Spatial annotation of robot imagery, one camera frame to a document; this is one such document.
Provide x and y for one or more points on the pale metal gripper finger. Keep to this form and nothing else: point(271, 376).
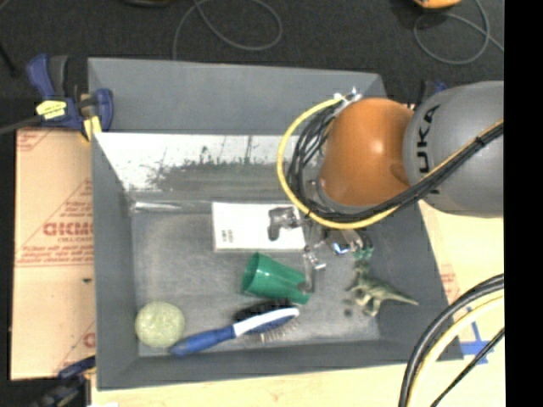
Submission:
point(309, 271)
point(319, 264)

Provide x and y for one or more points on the green plastic cup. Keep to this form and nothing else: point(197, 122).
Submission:
point(271, 278)

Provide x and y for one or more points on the green toy dinosaur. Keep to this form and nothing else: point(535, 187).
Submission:
point(373, 291)

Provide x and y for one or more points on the white flat box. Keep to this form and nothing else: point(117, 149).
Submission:
point(242, 227)

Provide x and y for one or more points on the blue and white brush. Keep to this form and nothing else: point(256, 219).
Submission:
point(220, 333)

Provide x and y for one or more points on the grey metal bin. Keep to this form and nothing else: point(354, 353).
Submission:
point(169, 244)

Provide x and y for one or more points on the pale green ball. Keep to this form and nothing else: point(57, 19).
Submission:
point(159, 325)

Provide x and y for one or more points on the brown cardboard board, red print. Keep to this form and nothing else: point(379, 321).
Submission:
point(51, 210)

